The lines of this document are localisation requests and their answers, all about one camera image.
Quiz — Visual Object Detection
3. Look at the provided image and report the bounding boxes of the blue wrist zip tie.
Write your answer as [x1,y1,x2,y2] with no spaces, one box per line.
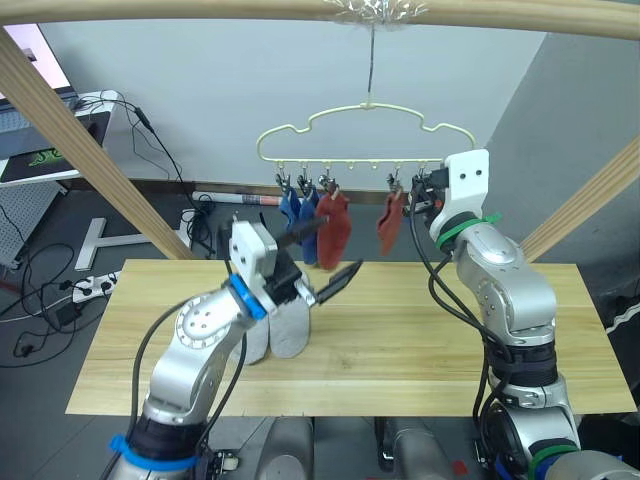
[228,273,269,319]

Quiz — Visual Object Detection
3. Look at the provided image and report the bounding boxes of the black mat with green logo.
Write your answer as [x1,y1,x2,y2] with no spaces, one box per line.
[0,144,81,184]

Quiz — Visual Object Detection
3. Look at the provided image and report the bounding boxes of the white desk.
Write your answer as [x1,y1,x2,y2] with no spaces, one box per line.
[0,89,126,196]

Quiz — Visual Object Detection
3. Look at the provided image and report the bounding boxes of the grey metal hanging wire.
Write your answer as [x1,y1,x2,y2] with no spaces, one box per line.
[366,23,378,107]

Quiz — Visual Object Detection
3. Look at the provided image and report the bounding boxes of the wooden frame diagonal beam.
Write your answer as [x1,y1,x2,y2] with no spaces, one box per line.
[0,24,199,261]
[519,142,640,264]

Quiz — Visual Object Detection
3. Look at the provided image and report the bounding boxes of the blue sock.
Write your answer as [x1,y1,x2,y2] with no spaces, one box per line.
[298,188,322,266]
[277,188,302,234]

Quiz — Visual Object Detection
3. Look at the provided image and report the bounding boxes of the pink lit monitor screen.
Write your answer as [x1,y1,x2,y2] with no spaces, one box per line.
[3,23,72,101]

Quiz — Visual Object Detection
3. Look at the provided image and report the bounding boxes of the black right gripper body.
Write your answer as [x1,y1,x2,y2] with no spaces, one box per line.
[422,167,451,221]

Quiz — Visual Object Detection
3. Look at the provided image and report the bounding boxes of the white desk foot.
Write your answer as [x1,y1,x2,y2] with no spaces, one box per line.
[74,217,189,272]

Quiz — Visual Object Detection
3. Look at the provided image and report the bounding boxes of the grey rounded shape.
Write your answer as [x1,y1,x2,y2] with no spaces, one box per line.
[257,417,316,480]
[377,417,457,480]

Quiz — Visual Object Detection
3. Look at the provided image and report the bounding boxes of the black power adapter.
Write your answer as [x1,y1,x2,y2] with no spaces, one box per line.
[52,304,84,329]

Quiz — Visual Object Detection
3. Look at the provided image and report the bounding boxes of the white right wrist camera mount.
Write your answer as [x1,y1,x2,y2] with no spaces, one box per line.
[429,148,491,236]

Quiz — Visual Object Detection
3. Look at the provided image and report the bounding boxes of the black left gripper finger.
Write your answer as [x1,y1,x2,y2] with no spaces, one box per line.
[277,215,330,249]
[314,259,365,307]

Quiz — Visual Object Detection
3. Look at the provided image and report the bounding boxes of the black desk cable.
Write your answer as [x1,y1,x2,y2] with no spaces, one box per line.
[74,97,186,184]

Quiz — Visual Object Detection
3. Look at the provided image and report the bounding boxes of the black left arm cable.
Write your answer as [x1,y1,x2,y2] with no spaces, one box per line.
[99,284,249,480]

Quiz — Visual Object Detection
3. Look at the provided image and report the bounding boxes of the red sock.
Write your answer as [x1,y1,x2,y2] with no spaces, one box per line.
[314,192,353,272]
[376,192,407,257]

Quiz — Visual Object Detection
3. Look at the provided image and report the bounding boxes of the clear crumpled tape wad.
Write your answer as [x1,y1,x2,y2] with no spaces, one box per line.
[322,0,431,31]

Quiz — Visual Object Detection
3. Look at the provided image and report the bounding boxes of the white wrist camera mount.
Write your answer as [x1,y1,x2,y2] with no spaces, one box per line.
[429,148,491,236]
[228,219,280,309]

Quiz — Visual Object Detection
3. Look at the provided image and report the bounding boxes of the black bag with white stripe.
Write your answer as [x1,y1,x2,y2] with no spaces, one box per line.
[597,284,640,347]

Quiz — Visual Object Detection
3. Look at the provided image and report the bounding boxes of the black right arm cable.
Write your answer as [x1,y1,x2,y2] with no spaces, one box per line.
[408,192,516,454]

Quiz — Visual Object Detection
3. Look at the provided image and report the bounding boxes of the white rolled paper tube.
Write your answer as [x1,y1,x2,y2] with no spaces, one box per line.
[192,189,284,208]

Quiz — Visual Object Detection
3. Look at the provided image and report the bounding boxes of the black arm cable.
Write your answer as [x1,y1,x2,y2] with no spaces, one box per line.
[99,284,249,480]
[408,192,516,454]

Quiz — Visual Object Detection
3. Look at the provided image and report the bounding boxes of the cream plastic clip hanger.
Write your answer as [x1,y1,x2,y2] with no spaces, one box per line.
[256,101,476,174]

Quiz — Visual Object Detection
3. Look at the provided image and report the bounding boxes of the wooden frame horizontal beam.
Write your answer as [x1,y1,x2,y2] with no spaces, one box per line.
[0,0,640,44]

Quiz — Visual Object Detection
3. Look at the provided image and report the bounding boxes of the white pegboard panel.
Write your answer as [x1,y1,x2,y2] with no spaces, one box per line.
[0,182,59,272]

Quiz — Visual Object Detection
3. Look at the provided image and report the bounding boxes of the white power strip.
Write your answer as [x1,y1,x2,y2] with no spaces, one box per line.
[71,269,124,304]

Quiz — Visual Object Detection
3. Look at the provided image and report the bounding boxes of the green wrist zip tie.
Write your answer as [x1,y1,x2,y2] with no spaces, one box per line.
[434,212,504,251]

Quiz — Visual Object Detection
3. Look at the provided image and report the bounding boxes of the black floor cables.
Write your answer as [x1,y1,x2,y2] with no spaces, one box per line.
[0,204,109,359]

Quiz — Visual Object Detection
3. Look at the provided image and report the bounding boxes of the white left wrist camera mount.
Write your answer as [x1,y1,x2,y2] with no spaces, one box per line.
[228,219,280,309]

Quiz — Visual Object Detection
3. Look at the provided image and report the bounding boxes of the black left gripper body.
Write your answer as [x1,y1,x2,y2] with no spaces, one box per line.
[262,249,319,311]

